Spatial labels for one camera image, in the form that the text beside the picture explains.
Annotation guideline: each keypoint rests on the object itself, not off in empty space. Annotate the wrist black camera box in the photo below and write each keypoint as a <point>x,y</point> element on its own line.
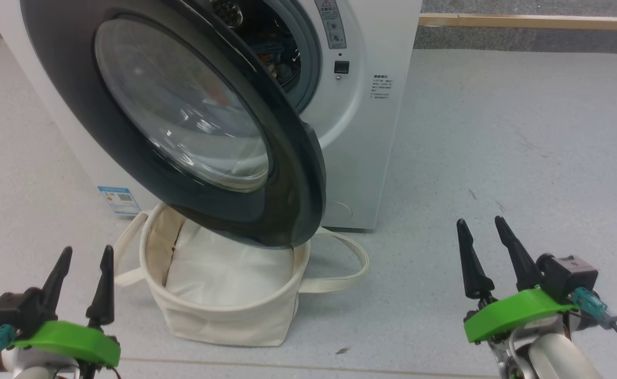
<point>571,276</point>
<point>13,310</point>

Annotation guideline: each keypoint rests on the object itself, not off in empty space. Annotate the wooden baseboard strip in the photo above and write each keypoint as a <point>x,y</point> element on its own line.
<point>529,22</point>

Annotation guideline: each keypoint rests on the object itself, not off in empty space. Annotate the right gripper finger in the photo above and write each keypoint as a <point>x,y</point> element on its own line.
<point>519,263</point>
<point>473,268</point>

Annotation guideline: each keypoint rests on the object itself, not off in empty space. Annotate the dark rectangular block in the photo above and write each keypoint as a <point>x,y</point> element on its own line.
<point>341,67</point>

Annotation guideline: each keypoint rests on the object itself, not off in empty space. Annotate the grey warning label sticker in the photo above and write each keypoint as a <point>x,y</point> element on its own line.
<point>330,23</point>

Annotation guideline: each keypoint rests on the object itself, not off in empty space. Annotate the white front-load washing machine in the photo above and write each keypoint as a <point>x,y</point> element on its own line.
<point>361,158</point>

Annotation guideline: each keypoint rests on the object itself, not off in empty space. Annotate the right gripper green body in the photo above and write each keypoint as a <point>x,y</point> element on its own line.
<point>514,315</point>

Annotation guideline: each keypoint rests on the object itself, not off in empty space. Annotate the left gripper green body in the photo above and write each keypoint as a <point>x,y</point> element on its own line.
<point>71,342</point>

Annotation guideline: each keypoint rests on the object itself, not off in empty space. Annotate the round white filter cover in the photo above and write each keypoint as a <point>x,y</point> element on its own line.
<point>338,213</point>

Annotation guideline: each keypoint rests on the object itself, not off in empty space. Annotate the blue energy label sticker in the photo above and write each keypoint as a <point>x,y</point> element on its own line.
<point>120,201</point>

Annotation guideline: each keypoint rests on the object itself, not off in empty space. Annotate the blue bear-print garment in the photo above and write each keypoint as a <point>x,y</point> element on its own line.
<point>281,63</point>

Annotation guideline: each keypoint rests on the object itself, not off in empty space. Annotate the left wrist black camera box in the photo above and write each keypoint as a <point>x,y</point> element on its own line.
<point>13,310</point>

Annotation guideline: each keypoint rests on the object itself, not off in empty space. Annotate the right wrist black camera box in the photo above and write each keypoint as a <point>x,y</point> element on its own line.
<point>571,276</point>

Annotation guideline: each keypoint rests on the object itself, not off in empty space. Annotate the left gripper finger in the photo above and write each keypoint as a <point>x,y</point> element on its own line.
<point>58,279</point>
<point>103,295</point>

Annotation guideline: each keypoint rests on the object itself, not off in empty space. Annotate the dark round glass washer door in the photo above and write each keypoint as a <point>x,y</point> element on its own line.
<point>287,200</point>

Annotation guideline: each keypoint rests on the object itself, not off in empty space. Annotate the cream canvas laundry basket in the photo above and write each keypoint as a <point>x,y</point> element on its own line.
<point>224,326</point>

